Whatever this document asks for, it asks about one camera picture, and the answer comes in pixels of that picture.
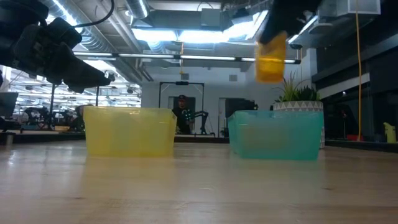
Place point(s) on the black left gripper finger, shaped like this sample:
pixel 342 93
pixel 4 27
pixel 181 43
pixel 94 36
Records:
pixel 77 71
pixel 77 89

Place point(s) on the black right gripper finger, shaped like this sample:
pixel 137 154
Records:
pixel 275 25
pixel 297 25

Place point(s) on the orange pill bottle white cap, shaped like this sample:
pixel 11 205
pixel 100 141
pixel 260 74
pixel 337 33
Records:
pixel 270 62

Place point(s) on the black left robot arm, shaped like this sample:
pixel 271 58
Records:
pixel 15 12

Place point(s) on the background black robot arm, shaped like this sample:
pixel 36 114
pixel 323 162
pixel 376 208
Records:
pixel 202 113

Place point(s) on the yellow translucent plastic bin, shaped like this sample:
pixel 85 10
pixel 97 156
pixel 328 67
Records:
pixel 127 133

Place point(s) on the green translucent plastic bin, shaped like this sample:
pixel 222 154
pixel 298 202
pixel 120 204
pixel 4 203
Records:
pixel 280 137

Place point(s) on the distant black robot rig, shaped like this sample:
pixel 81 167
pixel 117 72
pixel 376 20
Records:
pixel 56 119

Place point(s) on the black monitor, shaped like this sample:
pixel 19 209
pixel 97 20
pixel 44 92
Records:
pixel 7 104

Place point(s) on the white ceiling unit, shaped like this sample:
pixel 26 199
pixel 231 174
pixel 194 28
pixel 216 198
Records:
pixel 357 6

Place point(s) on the long LED light bar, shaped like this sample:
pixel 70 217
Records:
pixel 202 57

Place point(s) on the potted plant patterned white pot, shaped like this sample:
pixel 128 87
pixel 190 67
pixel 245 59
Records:
pixel 298 106

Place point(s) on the red box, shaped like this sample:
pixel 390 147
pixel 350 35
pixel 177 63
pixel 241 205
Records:
pixel 354 137

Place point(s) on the yellow spray bottle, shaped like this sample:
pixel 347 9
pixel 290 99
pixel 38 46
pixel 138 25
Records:
pixel 390 133

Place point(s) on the black metal post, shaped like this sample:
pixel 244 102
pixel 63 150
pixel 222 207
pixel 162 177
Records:
pixel 97 96
pixel 52 105

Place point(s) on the black aluminium table frame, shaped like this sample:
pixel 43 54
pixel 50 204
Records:
pixel 46 137

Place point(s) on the black wall screen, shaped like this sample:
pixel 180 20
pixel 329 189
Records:
pixel 239 104

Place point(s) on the silver ventilation duct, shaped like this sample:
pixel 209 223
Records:
pixel 136 7

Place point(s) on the black background gantry frame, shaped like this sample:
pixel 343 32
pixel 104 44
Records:
pixel 182 83

